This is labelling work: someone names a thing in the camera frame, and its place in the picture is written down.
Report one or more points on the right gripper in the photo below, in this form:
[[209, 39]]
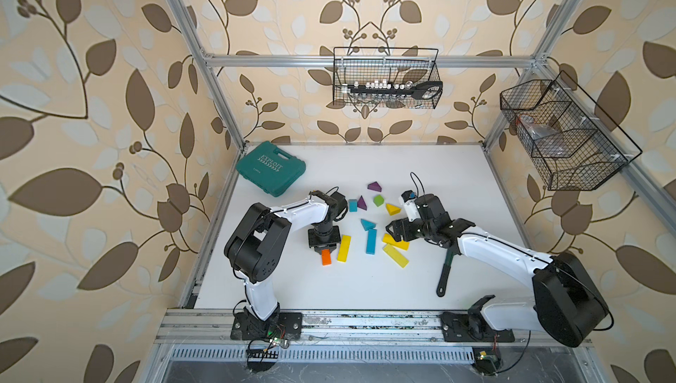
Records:
[[395, 233]]

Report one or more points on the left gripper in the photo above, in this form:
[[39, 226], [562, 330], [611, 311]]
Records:
[[324, 239]]

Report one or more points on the orange rectangular block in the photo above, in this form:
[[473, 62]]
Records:
[[326, 257]]

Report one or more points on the yellow triangle block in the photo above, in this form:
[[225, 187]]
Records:
[[392, 209]]

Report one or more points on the purple triangle block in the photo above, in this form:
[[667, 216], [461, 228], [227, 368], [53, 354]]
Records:
[[374, 186], [361, 204]]

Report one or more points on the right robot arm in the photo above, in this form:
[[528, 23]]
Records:
[[564, 301]]

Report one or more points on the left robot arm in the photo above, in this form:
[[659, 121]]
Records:
[[256, 246]]

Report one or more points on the teal triangle block centre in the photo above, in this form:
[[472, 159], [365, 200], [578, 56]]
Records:
[[367, 225]]

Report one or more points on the teal long block upright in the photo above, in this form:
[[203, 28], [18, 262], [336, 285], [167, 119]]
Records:
[[371, 242]]

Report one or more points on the lime yellow rectangular block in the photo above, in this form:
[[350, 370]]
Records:
[[396, 255]]

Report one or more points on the green cube upper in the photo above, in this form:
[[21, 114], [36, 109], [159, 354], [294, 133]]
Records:
[[378, 200]]

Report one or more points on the green plastic tool case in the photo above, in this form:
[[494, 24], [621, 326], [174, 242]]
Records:
[[270, 168]]

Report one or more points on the plastic bag in basket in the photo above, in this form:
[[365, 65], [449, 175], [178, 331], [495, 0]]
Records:
[[543, 140]]

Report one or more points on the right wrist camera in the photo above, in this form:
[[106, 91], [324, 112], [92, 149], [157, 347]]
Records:
[[409, 206]]

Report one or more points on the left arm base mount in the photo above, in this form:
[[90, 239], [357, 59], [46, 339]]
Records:
[[280, 325]]

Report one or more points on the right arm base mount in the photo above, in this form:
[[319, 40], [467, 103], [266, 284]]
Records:
[[470, 326]]

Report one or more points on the socket set rail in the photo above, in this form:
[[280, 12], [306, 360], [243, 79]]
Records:
[[425, 91]]

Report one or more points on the right wire basket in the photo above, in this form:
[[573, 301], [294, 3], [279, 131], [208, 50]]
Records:
[[598, 147]]

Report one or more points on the wire basket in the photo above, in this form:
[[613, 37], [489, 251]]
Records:
[[598, 147], [352, 65]]

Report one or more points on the back wire basket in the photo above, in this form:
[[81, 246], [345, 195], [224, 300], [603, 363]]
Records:
[[352, 65]]

